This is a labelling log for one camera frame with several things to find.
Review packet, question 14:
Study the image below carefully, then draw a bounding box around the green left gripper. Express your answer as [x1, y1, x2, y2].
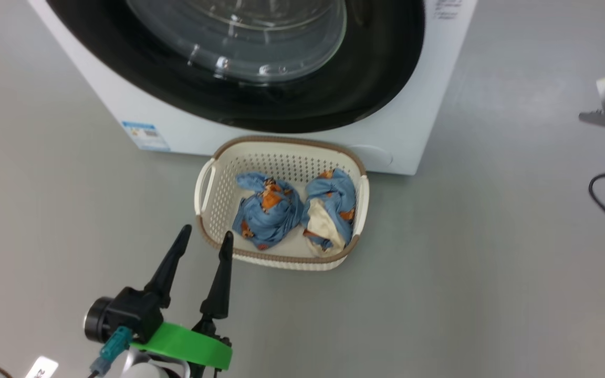
[131, 225, 235, 371]

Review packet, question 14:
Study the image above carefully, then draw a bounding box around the blue cartoon print garment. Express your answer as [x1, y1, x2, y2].
[232, 172, 305, 251]

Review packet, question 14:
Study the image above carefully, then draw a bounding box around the blue garment with cream lining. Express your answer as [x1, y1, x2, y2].
[301, 168, 358, 258]

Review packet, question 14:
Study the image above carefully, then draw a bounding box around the cream perforated laundry basket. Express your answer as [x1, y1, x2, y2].
[194, 135, 370, 271]

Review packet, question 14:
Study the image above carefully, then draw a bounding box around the white washing machine body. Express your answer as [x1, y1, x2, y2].
[27, 0, 479, 176]

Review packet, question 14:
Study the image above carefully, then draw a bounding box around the blue energy label sticker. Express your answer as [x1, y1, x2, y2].
[121, 121, 171, 153]

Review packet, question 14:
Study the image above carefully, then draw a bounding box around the white paper tag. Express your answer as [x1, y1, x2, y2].
[24, 355, 60, 378]

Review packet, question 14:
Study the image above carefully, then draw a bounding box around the printed text label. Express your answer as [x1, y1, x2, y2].
[431, 0, 463, 22]

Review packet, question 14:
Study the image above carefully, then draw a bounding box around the round white filter cover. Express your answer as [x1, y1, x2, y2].
[347, 144, 394, 170]

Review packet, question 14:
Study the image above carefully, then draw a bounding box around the teal left camera connector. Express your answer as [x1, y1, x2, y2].
[90, 325, 134, 377]

